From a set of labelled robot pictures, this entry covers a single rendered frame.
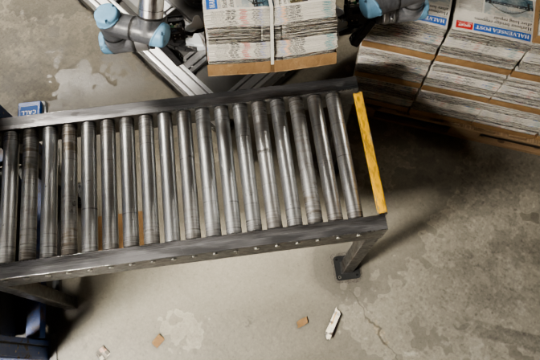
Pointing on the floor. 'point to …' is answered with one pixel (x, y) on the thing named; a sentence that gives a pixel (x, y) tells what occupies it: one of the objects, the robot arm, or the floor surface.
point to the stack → (460, 48)
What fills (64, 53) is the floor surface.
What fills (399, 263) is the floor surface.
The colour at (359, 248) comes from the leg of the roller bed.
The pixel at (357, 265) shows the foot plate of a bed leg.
